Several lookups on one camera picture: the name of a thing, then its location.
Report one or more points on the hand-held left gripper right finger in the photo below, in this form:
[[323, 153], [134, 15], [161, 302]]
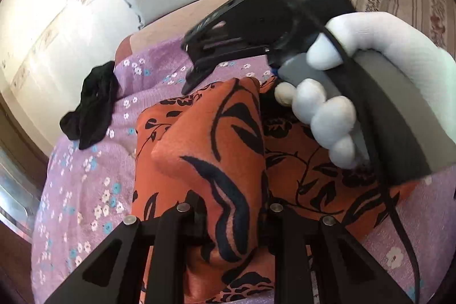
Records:
[[288, 240]]

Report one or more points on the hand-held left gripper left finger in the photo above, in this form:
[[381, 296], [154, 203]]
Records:
[[174, 236]]

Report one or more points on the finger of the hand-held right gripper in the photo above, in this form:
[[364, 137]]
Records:
[[221, 40], [197, 76]]

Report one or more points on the orange black floral shirt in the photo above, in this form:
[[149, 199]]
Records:
[[221, 133]]

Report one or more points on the person's right hand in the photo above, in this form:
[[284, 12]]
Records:
[[392, 33]]

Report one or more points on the pink bed cushion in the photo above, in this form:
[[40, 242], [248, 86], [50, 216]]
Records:
[[167, 26]]

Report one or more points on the purple floral bed sheet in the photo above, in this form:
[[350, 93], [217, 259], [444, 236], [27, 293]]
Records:
[[82, 190]]

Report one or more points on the black garment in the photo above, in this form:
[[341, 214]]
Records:
[[94, 101]]

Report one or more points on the brown wooden glass door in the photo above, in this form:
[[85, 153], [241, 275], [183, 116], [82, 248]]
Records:
[[17, 133]]

